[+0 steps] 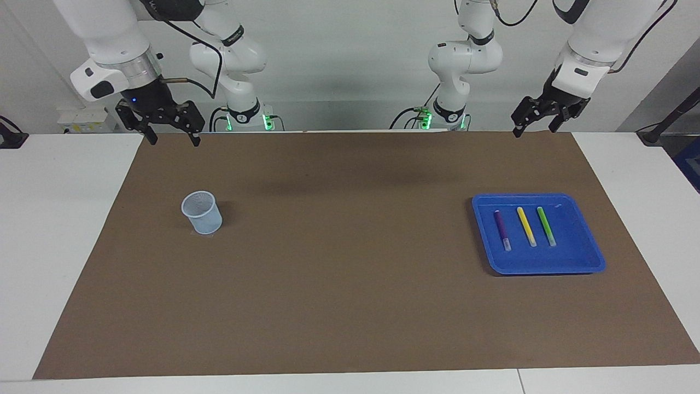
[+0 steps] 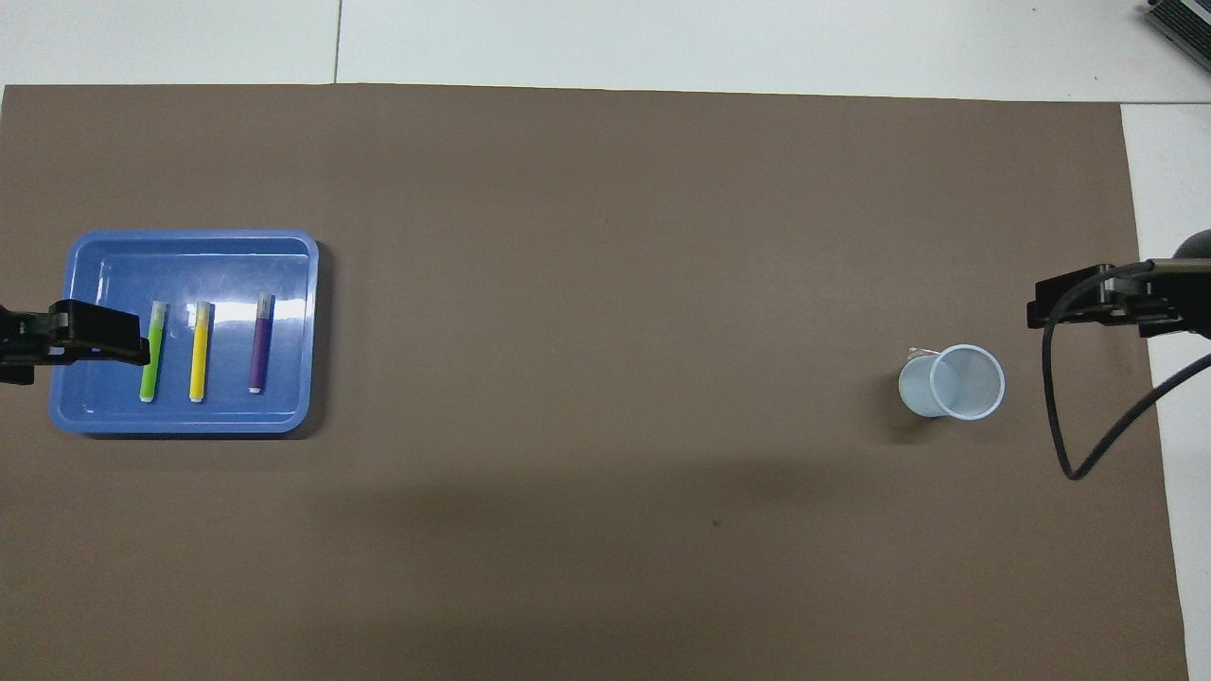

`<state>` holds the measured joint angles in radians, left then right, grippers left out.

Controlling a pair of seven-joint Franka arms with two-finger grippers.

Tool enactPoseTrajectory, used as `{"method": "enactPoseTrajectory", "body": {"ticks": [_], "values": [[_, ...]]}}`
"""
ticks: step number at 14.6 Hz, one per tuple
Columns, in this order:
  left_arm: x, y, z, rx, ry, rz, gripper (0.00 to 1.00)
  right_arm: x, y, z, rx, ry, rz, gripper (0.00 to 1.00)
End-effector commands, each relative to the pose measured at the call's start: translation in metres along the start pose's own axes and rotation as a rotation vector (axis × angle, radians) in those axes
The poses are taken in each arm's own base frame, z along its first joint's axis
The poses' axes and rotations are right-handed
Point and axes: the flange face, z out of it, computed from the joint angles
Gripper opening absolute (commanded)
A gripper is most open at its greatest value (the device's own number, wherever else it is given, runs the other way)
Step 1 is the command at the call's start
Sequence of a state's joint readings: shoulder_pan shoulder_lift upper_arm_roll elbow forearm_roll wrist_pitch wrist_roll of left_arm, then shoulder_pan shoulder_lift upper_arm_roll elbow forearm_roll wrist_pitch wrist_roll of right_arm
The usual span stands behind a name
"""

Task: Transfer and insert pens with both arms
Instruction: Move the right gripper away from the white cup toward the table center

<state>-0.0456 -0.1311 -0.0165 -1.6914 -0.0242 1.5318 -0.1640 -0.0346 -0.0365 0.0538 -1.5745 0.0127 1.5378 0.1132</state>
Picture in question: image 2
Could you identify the brown table mat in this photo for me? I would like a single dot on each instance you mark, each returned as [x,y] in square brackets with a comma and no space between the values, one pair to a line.
[605,284]

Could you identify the blue plastic tray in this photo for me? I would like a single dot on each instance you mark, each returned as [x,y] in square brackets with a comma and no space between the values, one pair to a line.
[284,397]

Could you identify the grey laptop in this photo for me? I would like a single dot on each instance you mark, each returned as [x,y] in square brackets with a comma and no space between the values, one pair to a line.
[1187,24]

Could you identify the purple marker pen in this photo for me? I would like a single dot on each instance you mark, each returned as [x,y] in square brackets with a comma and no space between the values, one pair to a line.
[259,350]

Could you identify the green marker pen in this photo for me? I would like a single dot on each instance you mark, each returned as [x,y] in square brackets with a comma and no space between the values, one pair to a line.
[152,364]

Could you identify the yellow marker pen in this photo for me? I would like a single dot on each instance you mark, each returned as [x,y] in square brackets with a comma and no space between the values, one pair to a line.
[200,355]

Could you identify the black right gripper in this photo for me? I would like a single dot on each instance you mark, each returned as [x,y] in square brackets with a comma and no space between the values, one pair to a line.
[1178,298]

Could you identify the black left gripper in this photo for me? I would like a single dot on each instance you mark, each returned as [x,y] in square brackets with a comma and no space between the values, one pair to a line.
[19,340]

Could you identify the translucent plastic cup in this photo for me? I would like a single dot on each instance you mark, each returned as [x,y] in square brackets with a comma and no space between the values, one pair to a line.
[965,383]

